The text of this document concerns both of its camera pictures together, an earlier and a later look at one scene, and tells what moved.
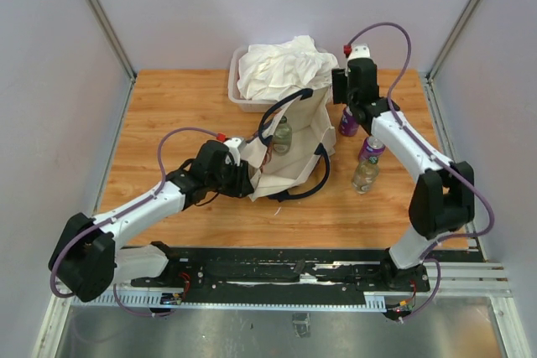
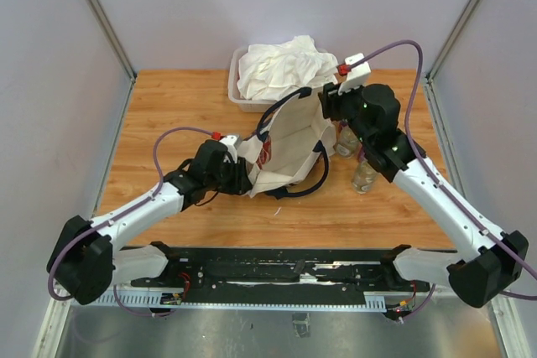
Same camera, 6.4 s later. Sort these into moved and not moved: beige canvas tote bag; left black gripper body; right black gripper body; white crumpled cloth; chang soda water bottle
Moved: right black gripper body
Not moved: white crumpled cloth; chang soda water bottle; beige canvas tote bag; left black gripper body
